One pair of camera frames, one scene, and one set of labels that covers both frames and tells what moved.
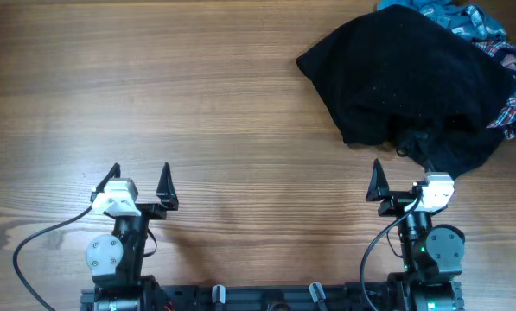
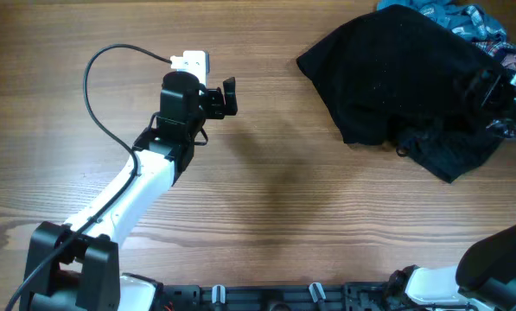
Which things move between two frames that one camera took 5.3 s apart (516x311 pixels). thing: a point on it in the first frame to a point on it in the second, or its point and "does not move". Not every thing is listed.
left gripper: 165,193 to 213,95
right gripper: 399,203 to 491,92
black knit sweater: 398,69 does not move
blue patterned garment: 472,22 does not move
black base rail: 336,296 does not move
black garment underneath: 450,149 does not move
